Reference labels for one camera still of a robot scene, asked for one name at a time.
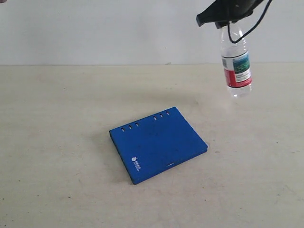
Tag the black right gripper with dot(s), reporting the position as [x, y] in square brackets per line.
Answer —
[217, 11]

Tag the clear plastic water bottle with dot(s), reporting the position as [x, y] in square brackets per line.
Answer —
[235, 61]

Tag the blue ring binder notebook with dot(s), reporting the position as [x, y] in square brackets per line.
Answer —
[156, 143]

